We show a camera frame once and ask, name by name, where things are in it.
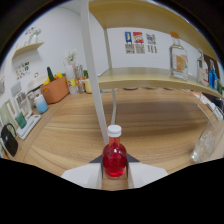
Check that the black handbag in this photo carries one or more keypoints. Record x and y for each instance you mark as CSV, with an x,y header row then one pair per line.
x,y
9,141

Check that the red wall poster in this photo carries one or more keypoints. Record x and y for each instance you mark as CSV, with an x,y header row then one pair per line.
x,y
138,38

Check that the white and blue cup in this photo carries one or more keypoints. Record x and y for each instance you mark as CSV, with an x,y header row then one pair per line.
x,y
41,105

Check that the white two-tier wooden shelf rack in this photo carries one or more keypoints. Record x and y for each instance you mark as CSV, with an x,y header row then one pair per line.
x,y
146,78

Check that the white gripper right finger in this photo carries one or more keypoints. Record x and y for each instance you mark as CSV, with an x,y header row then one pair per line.
x,y
145,173

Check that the blue wall poster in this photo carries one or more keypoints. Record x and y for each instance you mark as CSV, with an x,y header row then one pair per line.
x,y
128,38

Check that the small red liquid bottle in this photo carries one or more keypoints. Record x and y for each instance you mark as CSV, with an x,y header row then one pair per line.
x,y
114,160

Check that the wooden wall shelf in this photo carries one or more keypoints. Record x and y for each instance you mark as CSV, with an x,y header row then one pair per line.
x,y
28,47

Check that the multicolour wall poster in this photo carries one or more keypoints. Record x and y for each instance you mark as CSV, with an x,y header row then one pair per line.
x,y
151,40

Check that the clear bottle with orange cap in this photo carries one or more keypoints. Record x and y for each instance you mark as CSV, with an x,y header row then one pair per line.
x,y
178,63

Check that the green vegetable toy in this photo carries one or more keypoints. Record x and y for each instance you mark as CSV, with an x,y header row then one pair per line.
x,y
50,74

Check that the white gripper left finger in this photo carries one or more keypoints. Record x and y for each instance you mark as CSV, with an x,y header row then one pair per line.
x,y
85,175

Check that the white flat box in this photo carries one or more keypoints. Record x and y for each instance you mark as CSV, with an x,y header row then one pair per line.
x,y
30,126

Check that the white picture frame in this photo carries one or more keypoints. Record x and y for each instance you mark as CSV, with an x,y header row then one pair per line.
x,y
22,101

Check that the white figurine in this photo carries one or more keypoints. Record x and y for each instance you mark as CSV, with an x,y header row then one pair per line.
x,y
34,35

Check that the small teal item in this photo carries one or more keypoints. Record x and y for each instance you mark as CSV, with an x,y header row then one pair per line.
x,y
20,120

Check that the orange storage basket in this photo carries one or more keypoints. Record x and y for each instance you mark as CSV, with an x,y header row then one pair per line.
x,y
55,91

